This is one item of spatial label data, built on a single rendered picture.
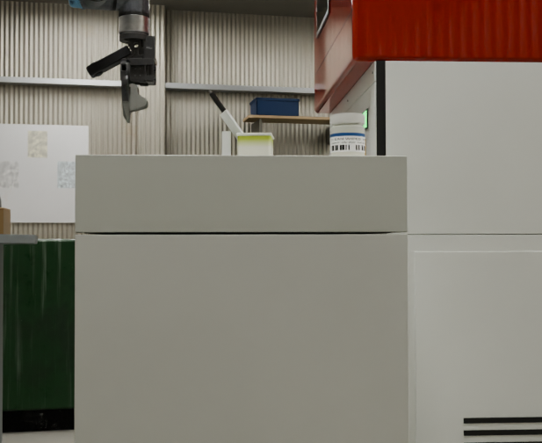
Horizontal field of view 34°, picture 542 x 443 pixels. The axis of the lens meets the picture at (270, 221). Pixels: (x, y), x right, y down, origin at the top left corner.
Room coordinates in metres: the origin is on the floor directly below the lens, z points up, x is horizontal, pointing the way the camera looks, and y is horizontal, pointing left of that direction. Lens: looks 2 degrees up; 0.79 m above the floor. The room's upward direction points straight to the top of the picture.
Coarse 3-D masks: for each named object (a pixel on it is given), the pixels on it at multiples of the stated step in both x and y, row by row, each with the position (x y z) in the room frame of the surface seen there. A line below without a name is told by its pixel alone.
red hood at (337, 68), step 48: (336, 0) 2.27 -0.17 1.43; (384, 0) 2.01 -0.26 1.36; (432, 0) 2.02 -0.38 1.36; (480, 0) 2.02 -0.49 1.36; (528, 0) 2.03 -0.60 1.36; (336, 48) 2.28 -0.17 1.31; (384, 48) 2.01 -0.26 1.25; (432, 48) 2.02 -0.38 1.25; (480, 48) 2.02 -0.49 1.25; (528, 48) 2.03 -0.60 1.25; (336, 96) 2.49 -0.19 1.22
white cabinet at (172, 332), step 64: (128, 256) 1.63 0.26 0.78; (192, 256) 1.64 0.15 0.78; (256, 256) 1.65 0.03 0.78; (320, 256) 1.65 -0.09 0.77; (384, 256) 1.66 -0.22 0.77; (128, 320) 1.63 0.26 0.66; (192, 320) 1.64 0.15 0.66; (256, 320) 1.65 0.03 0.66; (320, 320) 1.65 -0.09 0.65; (384, 320) 1.66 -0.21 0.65; (128, 384) 1.63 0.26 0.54; (192, 384) 1.64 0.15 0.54; (256, 384) 1.65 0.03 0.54; (320, 384) 1.65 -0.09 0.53; (384, 384) 1.66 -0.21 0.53
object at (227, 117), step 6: (222, 114) 1.95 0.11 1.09; (228, 114) 1.94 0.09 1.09; (228, 120) 1.95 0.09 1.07; (234, 120) 1.94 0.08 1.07; (228, 126) 1.95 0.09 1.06; (234, 126) 1.94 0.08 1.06; (222, 132) 1.94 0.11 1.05; (228, 132) 1.94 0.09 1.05; (234, 132) 1.95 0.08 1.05; (240, 132) 1.94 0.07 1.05; (222, 138) 1.94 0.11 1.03; (228, 138) 1.94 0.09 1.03; (222, 144) 1.94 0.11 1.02; (228, 144) 1.94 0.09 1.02; (222, 150) 1.94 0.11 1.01; (228, 150) 1.94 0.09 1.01
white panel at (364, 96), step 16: (384, 64) 2.01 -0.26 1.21; (368, 80) 2.09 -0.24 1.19; (384, 80) 2.01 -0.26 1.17; (352, 96) 2.34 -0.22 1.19; (368, 96) 2.09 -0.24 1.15; (384, 96) 2.01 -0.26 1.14; (336, 112) 2.65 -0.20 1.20; (352, 112) 2.34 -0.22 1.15; (368, 112) 2.09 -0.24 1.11; (384, 112) 2.01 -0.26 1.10; (368, 128) 2.09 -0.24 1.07; (384, 128) 2.01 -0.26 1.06; (368, 144) 2.09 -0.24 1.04; (384, 144) 2.01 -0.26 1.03
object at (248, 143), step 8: (240, 136) 1.84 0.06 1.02; (248, 136) 1.84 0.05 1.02; (256, 136) 1.84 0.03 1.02; (264, 136) 1.84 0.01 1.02; (272, 136) 1.87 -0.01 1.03; (240, 144) 1.84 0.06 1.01; (248, 144) 1.84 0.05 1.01; (256, 144) 1.84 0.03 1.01; (264, 144) 1.84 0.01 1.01; (272, 144) 1.89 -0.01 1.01; (240, 152) 1.84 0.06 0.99; (248, 152) 1.84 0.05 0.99; (256, 152) 1.84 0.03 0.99; (264, 152) 1.84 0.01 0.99; (272, 152) 1.89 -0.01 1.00
